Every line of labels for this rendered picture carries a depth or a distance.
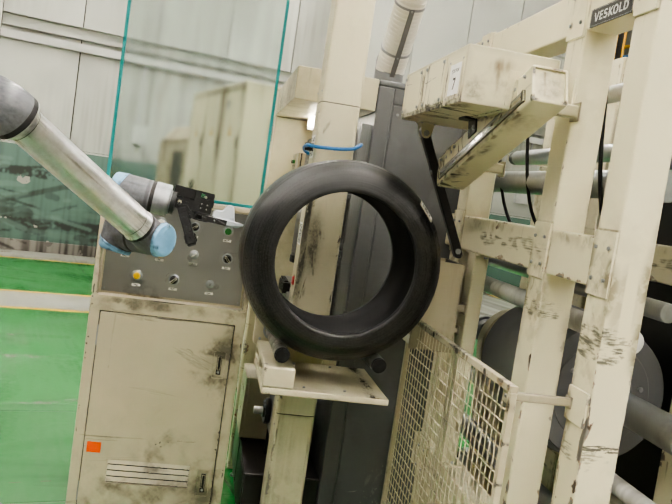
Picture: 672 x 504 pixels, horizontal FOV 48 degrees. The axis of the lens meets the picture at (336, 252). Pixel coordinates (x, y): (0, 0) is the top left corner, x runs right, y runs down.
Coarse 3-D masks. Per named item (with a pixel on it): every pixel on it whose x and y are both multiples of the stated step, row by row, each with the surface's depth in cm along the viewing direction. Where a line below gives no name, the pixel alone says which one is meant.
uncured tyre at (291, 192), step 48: (288, 192) 208; (336, 192) 208; (384, 192) 211; (240, 240) 225; (432, 240) 216; (384, 288) 242; (432, 288) 218; (288, 336) 212; (336, 336) 212; (384, 336) 215
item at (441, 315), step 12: (444, 264) 249; (456, 264) 249; (444, 276) 249; (456, 276) 250; (444, 288) 250; (456, 288) 250; (432, 300) 249; (444, 300) 250; (456, 300) 251; (432, 312) 250; (444, 312) 250; (456, 312) 251; (432, 324) 250; (444, 324) 251; (408, 336) 255; (420, 336) 250; (444, 348) 252
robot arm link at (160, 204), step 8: (160, 184) 210; (168, 184) 212; (160, 192) 209; (168, 192) 209; (152, 200) 208; (160, 200) 208; (168, 200) 209; (152, 208) 209; (160, 208) 209; (168, 208) 211
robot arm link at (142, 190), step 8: (120, 176) 208; (128, 176) 209; (136, 176) 210; (120, 184) 207; (128, 184) 207; (136, 184) 208; (144, 184) 208; (152, 184) 209; (128, 192) 207; (136, 192) 207; (144, 192) 208; (152, 192) 208; (136, 200) 208; (144, 200) 208; (144, 208) 210
